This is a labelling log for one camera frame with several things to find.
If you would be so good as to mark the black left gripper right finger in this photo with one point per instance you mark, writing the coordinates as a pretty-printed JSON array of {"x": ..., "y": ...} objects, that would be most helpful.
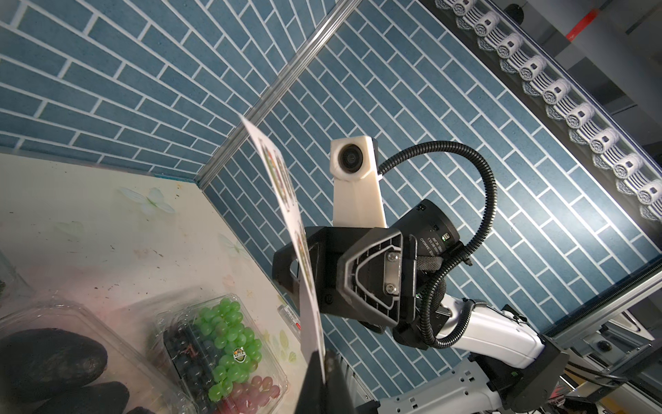
[{"x": 337, "y": 398}]

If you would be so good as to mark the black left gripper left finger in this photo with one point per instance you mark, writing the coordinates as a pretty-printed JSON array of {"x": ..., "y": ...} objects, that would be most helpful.
[{"x": 312, "y": 396}]

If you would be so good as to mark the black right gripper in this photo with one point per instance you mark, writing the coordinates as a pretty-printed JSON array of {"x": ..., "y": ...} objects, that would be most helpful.
[{"x": 367, "y": 275}]

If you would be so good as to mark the white fruit sticker sheet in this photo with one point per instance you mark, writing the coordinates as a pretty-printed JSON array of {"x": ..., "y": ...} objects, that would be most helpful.
[{"x": 312, "y": 335}]

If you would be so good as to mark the clear box of mixed grapes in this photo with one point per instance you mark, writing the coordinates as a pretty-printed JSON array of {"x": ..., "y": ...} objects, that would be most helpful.
[{"x": 219, "y": 358}]

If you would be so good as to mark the overhead LED light strip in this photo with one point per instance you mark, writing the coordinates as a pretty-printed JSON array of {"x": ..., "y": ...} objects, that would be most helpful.
[{"x": 612, "y": 148}]

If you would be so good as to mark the clear box of avocados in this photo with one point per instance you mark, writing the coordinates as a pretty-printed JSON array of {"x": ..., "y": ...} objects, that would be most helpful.
[{"x": 59, "y": 358}]

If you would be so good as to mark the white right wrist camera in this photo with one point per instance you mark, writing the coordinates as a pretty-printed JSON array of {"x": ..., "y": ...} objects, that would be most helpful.
[{"x": 357, "y": 201}]

